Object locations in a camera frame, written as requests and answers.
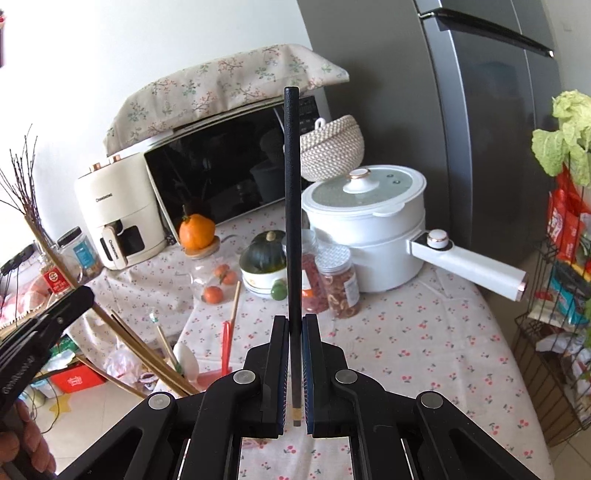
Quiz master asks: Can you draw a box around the white electric pot with handle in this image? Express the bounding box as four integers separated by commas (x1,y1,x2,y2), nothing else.
301,165,528,303

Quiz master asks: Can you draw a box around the dark green squash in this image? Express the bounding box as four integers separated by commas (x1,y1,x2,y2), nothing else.
247,230,288,273

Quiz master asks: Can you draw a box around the woven rope basket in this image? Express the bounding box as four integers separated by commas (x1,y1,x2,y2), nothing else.
283,115,365,183

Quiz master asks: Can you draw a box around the light wooden chopstick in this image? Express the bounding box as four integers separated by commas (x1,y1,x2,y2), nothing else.
156,323,182,372

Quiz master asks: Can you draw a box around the person's left hand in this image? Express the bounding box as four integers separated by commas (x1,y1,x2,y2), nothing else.
0,399,58,480

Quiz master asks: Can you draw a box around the white ceramic spoon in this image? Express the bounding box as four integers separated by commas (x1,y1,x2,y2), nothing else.
173,342,200,377

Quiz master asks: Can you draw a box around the clear jar of dried slices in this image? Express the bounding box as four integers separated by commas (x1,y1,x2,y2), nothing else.
315,244,362,319

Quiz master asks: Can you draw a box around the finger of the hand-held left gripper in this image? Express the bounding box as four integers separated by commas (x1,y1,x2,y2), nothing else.
0,285,95,365

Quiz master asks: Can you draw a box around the black-door microwave oven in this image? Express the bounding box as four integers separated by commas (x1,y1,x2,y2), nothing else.
143,95,331,241

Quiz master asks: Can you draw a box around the grey refrigerator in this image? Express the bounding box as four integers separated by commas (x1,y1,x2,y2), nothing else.
295,0,591,287

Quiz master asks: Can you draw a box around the floral cloth cover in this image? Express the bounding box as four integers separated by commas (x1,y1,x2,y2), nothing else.
102,43,349,158

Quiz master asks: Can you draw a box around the blue label clear jar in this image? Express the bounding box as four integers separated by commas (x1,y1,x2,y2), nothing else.
56,227,103,280

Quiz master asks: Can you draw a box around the black chopstick with gold band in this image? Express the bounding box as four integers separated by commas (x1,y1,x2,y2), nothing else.
283,86,303,426

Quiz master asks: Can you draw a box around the bundle of dried branches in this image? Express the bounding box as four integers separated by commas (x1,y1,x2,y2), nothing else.
0,124,93,301

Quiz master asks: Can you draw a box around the cherry print tablecloth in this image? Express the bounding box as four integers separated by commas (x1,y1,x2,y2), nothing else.
69,203,555,480

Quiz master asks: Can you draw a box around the red label clear jar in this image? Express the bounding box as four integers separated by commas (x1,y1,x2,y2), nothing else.
39,254,77,296

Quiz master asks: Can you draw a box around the leafy green cabbage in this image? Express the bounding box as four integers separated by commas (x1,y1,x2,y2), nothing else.
531,90,591,178

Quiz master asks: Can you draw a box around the pile of snack packets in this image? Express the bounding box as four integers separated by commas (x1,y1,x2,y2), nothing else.
526,164,591,407

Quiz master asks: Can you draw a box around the clear jar of red dried fruit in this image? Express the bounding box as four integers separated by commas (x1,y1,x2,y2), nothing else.
299,228,331,313

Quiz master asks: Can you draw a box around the red box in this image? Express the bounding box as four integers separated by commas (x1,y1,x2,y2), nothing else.
48,362,107,394

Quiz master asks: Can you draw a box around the large orange fruit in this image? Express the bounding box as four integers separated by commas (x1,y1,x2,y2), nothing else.
178,205,217,250

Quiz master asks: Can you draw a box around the pink perforated utensil holder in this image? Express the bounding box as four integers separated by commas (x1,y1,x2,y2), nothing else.
191,367,234,393

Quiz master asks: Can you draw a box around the clear glass jar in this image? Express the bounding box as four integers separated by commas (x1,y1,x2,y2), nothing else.
185,235,241,305

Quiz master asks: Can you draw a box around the pinkish plastic bag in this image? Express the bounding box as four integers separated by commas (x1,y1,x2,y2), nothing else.
104,346,153,386

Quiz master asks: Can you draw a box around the red-handled wooden chopstick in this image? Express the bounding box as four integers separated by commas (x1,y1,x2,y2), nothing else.
221,281,242,377

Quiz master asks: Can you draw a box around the cream air fryer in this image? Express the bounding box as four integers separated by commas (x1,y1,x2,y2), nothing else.
74,154,169,271

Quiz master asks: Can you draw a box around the black wire rack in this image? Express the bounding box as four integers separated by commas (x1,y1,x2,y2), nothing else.
510,222,591,446

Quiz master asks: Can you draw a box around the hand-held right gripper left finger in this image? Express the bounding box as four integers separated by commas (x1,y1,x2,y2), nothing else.
58,315,293,480

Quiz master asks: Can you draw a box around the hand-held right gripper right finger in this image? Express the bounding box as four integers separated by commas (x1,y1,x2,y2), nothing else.
301,314,525,480

